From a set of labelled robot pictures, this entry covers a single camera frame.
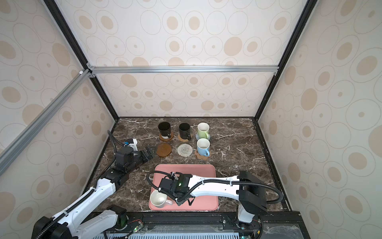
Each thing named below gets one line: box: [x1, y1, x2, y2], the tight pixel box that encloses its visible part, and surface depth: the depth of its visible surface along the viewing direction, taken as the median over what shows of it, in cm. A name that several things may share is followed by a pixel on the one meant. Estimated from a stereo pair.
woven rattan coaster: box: [178, 133, 192, 142], surface depth 108 cm
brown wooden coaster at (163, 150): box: [156, 142, 172, 157], surface depth 102 cm
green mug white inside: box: [197, 122, 210, 139], surface depth 102 cm
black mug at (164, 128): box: [158, 121, 172, 137], surface depth 104 cm
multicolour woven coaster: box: [177, 143, 196, 157], surface depth 102 cm
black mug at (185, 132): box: [179, 122, 192, 141], surface depth 105 cm
